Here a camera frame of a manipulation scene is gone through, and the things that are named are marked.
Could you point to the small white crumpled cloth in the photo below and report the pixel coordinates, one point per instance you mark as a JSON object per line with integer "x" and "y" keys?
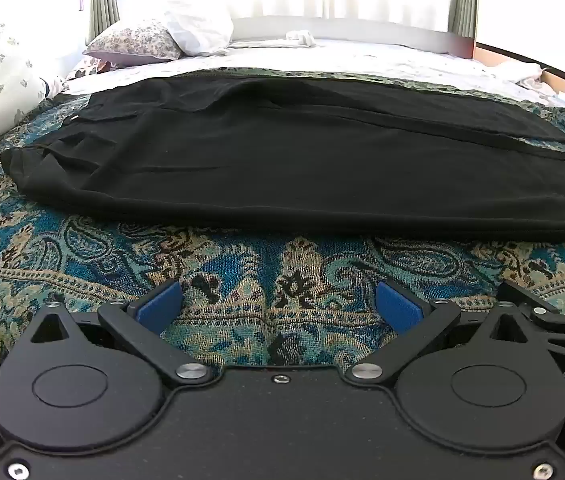
{"x": 300, "y": 37}

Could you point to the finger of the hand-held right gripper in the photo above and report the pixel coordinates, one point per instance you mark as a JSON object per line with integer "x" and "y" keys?
{"x": 562, "y": 320}

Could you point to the white bed sheet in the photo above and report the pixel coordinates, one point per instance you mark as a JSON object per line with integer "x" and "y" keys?
{"x": 387, "y": 62}

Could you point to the green curtain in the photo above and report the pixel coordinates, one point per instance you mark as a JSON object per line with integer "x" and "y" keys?
{"x": 105, "y": 0}
{"x": 464, "y": 0}

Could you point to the teal paisley blanket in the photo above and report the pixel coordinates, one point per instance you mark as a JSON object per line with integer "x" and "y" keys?
{"x": 112, "y": 250}

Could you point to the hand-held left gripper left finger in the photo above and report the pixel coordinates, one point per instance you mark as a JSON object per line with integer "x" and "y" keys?
{"x": 160, "y": 305}

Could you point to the grey bed headboard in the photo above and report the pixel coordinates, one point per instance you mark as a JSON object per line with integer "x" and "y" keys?
{"x": 362, "y": 32}

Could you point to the black pants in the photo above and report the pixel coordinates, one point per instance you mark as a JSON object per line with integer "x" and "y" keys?
{"x": 262, "y": 160}

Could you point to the white bunched cloth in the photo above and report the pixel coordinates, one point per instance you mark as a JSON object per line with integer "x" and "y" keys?
{"x": 535, "y": 80}

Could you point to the purple floral pillow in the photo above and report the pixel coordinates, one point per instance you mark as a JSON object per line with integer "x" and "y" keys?
{"x": 135, "y": 40}

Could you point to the white pillow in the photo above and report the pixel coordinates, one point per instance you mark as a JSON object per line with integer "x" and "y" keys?
{"x": 202, "y": 27}

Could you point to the wooden bed side rail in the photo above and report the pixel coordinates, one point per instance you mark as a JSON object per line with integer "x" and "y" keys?
{"x": 512, "y": 55}

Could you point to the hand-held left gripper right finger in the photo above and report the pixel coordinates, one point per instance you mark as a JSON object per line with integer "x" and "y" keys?
{"x": 397, "y": 305}

